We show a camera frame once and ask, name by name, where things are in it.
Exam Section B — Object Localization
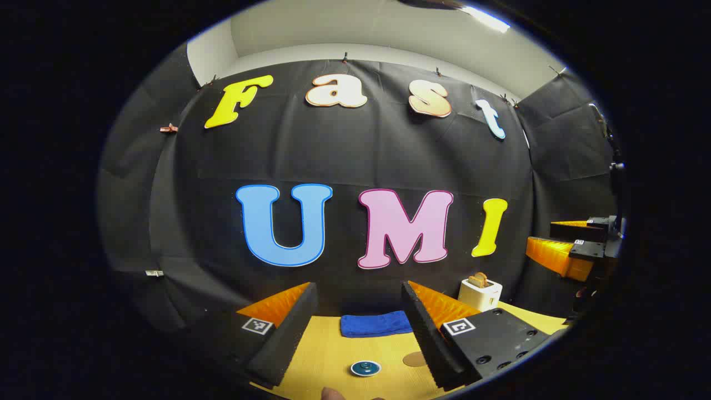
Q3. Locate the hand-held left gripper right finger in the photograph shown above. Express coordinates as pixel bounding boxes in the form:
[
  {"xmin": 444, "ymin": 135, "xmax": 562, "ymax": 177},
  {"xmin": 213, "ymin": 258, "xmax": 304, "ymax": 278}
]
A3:
[{"xmin": 401, "ymin": 281, "xmax": 552, "ymax": 389}]

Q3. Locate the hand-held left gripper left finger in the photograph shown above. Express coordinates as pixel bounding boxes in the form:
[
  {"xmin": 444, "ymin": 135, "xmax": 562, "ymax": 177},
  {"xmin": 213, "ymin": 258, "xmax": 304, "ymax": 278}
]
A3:
[{"xmin": 167, "ymin": 282, "xmax": 319, "ymax": 389}]

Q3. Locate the blue folded towel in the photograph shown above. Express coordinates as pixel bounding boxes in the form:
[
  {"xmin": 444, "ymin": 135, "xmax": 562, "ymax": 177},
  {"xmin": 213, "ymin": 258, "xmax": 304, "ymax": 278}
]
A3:
[{"xmin": 340, "ymin": 311, "xmax": 414, "ymax": 338}]

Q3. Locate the white toy toaster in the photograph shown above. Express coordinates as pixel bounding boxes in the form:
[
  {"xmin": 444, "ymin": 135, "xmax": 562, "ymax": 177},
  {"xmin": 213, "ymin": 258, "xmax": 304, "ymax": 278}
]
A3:
[{"xmin": 458, "ymin": 278, "xmax": 503, "ymax": 312}]

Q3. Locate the black clamp stand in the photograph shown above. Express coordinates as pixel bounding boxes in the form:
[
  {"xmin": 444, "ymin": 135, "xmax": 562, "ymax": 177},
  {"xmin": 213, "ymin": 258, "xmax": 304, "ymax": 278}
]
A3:
[{"xmin": 589, "ymin": 102, "xmax": 627, "ymax": 195}]

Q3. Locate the black backdrop cloth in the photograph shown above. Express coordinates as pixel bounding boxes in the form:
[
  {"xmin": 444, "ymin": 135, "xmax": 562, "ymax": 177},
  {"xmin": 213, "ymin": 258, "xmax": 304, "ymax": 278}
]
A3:
[{"xmin": 97, "ymin": 44, "xmax": 625, "ymax": 345}]

